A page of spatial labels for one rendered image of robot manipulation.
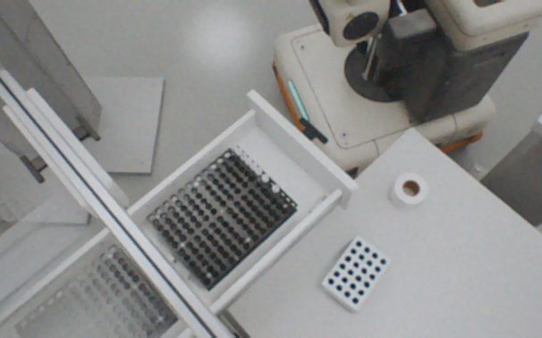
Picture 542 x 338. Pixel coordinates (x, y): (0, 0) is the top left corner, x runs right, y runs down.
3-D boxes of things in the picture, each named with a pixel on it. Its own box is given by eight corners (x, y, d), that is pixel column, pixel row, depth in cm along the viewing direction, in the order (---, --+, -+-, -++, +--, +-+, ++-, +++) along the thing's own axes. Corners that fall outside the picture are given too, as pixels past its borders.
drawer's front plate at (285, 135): (255, 115, 102) (251, 88, 92) (351, 205, 94) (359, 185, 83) (249, 120, 102) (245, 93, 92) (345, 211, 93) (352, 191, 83)
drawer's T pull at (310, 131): (301, 118, 93) (302, 114, 91) (328, 142, 90) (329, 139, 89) (289, 129, 92) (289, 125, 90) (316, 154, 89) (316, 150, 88)
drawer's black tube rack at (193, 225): (238, 156, 96) (235, 142, 91) (297, 215, 91) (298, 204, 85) (154, 227, 91) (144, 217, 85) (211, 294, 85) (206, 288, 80)
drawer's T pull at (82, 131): (81, 115, 94) (79, 113, 93) (102, 139, 92) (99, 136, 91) (66, 127, 93) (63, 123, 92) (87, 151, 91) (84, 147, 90)
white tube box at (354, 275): (354, 239, 97) (357, 234, 93) (388, 264, 94) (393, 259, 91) (319, 286, 93) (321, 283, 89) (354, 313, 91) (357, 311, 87)
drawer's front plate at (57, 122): (55, 114, 104) (31, 86, 94) (131, 201, 95) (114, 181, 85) (49, 118, 103) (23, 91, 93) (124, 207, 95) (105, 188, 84)
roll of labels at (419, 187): (419, 214, 98) (424, 207, 95) (386, 204, 100) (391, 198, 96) (426, 185, 101) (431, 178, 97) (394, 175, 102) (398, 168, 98)
